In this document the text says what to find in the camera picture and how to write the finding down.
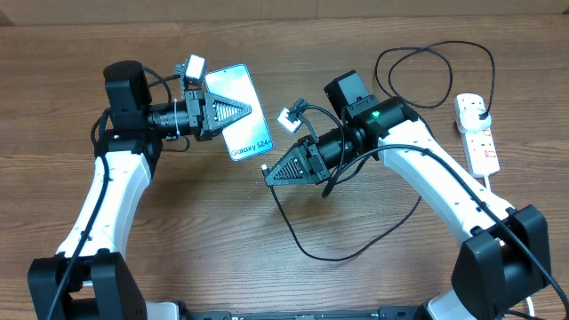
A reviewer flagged white USB wall charger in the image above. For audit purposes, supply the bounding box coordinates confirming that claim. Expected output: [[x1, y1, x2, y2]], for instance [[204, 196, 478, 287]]
[[457, 110, 492, 134]]

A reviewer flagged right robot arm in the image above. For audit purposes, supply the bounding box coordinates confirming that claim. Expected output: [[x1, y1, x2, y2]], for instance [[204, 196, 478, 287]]
[[262, 70, 552, 319]]

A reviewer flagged Samsung Galaxy smartphone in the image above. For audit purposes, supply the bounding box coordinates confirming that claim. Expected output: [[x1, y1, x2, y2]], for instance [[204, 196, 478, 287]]
[[205, 64, 274, 162]]

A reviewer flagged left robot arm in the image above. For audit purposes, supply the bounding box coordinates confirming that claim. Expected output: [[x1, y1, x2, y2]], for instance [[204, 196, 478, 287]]
[[28, 55, 252, 319]]

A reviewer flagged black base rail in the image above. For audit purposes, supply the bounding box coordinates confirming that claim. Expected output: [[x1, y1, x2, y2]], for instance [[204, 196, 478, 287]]
[[180, 306, 419, 320]]

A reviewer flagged white power strip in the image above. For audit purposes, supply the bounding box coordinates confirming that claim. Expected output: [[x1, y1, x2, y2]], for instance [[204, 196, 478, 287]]
[[453, 93, 500, 178]]

